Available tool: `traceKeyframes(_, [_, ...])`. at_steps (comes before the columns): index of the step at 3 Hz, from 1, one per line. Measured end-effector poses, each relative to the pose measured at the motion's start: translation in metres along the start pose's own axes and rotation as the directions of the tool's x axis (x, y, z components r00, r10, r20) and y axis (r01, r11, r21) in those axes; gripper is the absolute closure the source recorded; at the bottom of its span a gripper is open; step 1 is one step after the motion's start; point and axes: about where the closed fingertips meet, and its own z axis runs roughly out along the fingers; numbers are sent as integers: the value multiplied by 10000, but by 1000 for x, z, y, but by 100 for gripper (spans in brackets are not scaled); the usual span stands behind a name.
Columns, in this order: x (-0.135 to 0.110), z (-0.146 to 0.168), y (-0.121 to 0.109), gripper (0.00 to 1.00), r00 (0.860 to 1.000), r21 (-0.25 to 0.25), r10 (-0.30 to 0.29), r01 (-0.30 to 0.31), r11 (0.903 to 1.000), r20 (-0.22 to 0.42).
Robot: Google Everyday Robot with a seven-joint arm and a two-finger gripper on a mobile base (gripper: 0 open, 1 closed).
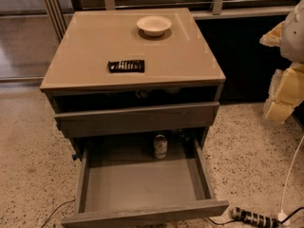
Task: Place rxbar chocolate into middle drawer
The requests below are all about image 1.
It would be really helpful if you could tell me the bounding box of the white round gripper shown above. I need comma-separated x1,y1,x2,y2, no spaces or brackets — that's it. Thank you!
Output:
259,0,304,123

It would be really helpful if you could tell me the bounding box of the black rxbar chocolate wrapper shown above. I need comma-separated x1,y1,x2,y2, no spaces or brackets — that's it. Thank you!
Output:
107,60,145,73

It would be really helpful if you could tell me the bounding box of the closed grey top drawer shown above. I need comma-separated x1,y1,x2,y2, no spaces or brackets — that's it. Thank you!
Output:
55,102,219,138

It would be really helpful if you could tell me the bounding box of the white can in drawer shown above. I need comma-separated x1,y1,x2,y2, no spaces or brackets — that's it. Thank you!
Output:
154,135,168,159

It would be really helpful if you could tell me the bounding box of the grey drawer cabinet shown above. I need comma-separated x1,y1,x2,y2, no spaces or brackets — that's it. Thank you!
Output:
41,9,225,154

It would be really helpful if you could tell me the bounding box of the open grey middle drawer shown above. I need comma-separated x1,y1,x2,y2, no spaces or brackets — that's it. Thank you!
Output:
60,136,230,228

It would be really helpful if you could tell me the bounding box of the white ceramic bowl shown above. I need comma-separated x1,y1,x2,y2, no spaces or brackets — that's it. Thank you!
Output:
137,16,172,37

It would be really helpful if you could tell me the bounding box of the black power strip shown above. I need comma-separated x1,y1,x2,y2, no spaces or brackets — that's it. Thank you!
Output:
231,207,279,228

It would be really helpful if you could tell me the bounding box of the white power cable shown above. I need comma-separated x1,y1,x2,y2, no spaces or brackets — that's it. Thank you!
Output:
279,136,304,215

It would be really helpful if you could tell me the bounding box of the white wall plug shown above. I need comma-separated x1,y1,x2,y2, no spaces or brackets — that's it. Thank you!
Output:
277,212,291,226

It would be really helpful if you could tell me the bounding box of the black floor cable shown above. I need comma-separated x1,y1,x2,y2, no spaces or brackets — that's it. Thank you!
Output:
40,199,77,228

